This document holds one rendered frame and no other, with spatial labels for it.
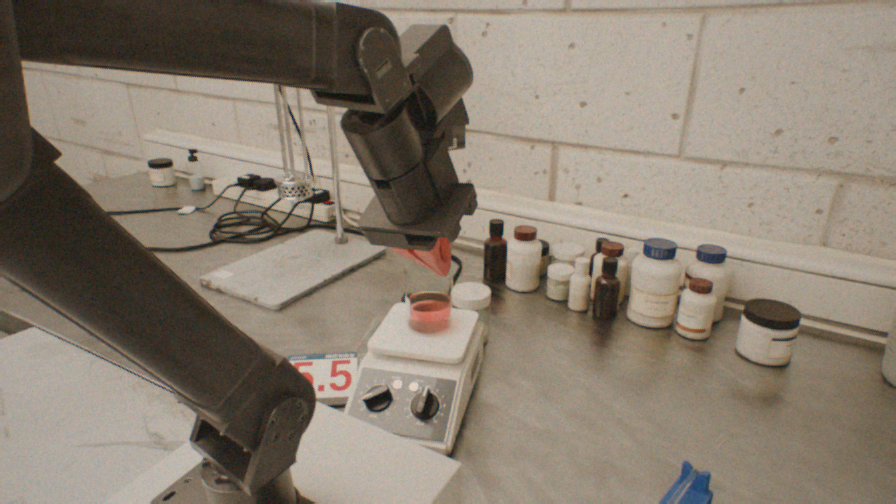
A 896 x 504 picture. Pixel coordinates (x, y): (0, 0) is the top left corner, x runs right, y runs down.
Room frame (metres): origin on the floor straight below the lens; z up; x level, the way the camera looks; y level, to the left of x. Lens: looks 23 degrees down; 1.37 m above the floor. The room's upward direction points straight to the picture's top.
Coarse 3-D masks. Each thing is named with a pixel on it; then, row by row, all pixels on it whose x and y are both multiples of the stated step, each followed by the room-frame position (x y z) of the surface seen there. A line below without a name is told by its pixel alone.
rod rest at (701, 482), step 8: (688, 464) 0.48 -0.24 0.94; (688, 472) 0.48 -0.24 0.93; (704, 472) 0.47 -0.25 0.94; (680, 480) 0.49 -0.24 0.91; (696, 480) 0.48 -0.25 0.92; (704, 480) 0.47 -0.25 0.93; (672, 488) 0.48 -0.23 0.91; (688, 488) 0.48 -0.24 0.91; (696, 488) 0.48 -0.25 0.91; (704, 488) 0.47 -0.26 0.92; (664, 496) 0.47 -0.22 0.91; (688, 496) 0.47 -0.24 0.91; (696, 496) 0.47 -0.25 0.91; (704, 496) 0.47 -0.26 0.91; (712, 496) 0.47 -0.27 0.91
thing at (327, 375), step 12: (300, 360) 0.67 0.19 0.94; (312, 360) 0.67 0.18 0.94; (324, 360) 0.67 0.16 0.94; (336, 360) 0.67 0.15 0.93; (348, 360) 0.67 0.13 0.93; (312, 372) 0.66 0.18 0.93; (324, 372) 0.66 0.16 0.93; (336, 372) 0.66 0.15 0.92; (348, 372) 0.66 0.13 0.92; (324, 384) 0.65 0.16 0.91; (336, 384) 0.65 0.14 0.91; (348, 384) 0.65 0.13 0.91
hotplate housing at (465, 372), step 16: (480, 336) 0.68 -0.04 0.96; (368, 352) 0.64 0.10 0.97; (480, 352) 0.69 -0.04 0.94; (384, 368) 0.60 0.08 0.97; (400, 368) 0.60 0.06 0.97; (416, 368) 0.60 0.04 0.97; (432, 368) 0.60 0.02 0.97; (448, 368) 0.60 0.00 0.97; (464, 368) 0.61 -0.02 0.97; (464, 384) 0.59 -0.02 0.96; (464, 400) 0.59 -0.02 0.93; (448, 432) 0.53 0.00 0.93; (432, 448) 0.52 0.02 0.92; (448, 448) 0.52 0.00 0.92
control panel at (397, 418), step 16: (368, 368) 0.61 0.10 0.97; (368, 384) 0.59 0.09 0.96; (384, 384) 0.59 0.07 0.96; (416, 384) 0.58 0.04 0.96; (432, 384) 0.58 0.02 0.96; (448, 384) 0.58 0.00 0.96; (352, 400) 0.57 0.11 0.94; (400, 400) 0.57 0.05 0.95; (448, 400) 0.56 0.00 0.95; (352, 416) 0.56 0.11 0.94; (368, 416) 0.55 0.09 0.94; (384, 416) 0.55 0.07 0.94; (400, 416) 0.55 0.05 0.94; (448, 416) 0.54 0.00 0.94; (400, 432) 0.53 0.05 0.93; (416, 432) 0.53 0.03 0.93; (432, 432) 0.53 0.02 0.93
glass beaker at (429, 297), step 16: (416, 272) 0.69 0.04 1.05; (432, 272) 0.70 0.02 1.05; (448, 272) 0.68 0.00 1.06; (416, 288) 0.64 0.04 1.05; (432, 288) 0.64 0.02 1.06; (448, 288) 0.65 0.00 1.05; (416, 304) 0.64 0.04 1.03; (432, 304) 0.64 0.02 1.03; (448, 304) 0.65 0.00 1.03; (416, 320) 0.64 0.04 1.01; (432, 320) 0.64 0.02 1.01; (448, 320) 0.65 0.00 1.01
